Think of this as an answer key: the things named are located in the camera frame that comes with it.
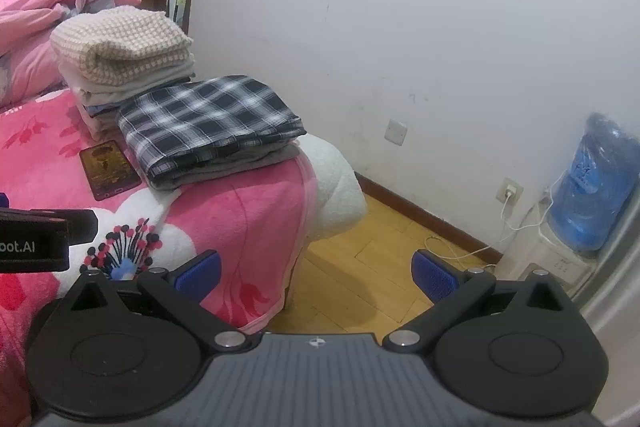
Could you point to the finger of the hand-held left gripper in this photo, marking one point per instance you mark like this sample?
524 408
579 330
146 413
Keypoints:
75 224

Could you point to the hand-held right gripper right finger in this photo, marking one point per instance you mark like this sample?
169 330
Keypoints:
435 277

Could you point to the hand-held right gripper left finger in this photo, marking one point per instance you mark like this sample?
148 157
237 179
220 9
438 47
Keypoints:
200 274

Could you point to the black white plaid shirt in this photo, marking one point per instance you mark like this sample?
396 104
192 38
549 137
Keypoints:
210 122

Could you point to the pink floral bed blanket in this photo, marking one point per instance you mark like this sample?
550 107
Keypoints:
210 227

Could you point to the dark smartphone with printed case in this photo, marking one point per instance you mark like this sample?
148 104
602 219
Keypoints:
109 169

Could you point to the brown wooden skirting board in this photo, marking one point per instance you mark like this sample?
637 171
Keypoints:
425 212

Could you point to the stack of folded towels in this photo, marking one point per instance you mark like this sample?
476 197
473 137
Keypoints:
97 122

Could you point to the white water dispenser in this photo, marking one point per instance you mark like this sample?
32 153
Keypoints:
545 262

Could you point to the purple blue folded garment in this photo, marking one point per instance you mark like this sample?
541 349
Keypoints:
100 109

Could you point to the white fluffy under-blanket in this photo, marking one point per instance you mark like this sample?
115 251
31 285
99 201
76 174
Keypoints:
335 187

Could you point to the pale pink folded garment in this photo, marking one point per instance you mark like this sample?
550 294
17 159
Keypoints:
150 79

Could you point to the blue water jug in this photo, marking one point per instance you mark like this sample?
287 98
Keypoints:
592 182

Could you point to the pink grey floral quilt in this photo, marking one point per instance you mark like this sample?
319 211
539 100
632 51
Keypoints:
45 22

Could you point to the white wall socket with plug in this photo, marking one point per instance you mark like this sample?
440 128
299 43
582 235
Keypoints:
509 191

